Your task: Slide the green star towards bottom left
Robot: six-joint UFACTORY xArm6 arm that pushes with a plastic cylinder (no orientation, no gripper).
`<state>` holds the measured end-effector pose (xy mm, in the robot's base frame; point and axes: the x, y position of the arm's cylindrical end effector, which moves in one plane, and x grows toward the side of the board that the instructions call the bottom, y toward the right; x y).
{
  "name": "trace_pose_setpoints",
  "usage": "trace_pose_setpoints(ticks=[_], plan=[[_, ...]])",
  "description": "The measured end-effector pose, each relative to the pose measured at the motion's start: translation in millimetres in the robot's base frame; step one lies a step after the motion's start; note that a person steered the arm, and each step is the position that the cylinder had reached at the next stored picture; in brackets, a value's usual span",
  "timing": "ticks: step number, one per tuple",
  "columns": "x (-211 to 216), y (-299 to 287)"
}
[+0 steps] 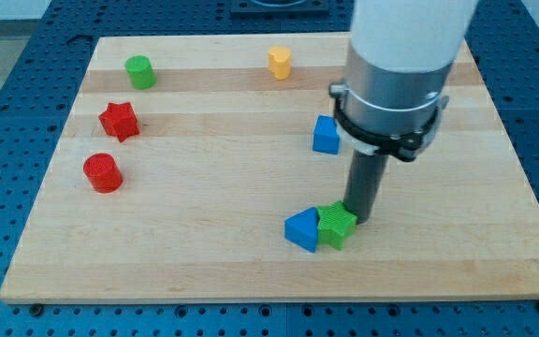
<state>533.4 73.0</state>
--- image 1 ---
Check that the green star block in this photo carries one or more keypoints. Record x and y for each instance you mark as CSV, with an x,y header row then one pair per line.
x,y
335,225

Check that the light wooden board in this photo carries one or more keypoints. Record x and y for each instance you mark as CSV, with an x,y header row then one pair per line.
x,y
224,155

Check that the blue triangle block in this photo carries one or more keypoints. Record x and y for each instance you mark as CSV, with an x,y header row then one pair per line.
x,y
301,229

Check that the red cylinder block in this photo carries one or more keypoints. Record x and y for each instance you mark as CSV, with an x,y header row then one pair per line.
x,y
103,173

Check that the blue cube block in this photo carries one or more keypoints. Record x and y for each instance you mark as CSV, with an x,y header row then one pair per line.
x,y
325,137

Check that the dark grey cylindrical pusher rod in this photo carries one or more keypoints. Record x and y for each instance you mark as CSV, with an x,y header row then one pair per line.
x,y
364,179

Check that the red star block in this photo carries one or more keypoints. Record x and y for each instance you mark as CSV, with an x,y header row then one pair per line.
x,y
120,121

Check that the green cylinder block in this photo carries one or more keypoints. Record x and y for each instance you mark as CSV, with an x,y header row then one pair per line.
x,y
140,72

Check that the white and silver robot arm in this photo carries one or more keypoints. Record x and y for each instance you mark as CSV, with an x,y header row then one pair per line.
x,y
400,53

